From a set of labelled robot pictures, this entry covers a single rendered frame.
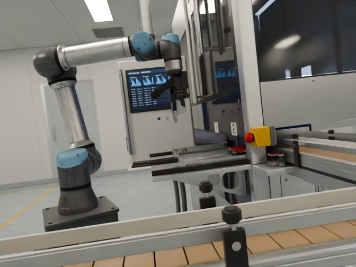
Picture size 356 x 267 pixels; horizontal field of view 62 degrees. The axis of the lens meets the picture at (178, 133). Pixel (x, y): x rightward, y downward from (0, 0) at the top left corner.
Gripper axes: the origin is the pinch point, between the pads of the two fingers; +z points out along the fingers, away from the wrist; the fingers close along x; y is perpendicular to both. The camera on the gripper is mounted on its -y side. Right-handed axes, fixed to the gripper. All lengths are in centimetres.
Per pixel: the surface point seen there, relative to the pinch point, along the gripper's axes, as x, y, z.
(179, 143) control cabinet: 89, 11, 19
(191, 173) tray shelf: -11.0, 3.2, 21.9
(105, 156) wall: 544, -111, 68
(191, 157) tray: 19.5, 8.2, 19.7
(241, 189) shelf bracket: -1.2, 25.6, 33.7
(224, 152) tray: 19.8, 25.5, 19.5
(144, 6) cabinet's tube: 95, -3, -84
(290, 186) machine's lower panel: -12, 43, 32
